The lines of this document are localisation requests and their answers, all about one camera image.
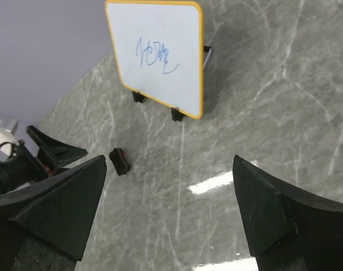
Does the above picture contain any yellow framed whiteboard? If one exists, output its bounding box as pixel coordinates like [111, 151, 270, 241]
[105, 1, 204, 119]

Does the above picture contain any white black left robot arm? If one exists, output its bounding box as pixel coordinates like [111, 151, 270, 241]
[0, 121, 88, 195]

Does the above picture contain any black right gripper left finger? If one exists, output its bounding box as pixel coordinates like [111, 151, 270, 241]
[0, 155, 107, 270]

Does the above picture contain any black whiteboard stand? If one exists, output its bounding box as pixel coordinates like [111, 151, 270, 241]
[132, 45, 212, 122]

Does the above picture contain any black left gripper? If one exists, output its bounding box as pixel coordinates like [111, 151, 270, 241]
[0, 125, 88, 195]

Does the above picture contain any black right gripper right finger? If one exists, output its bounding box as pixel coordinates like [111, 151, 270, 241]
[232, 155, 343, 270]

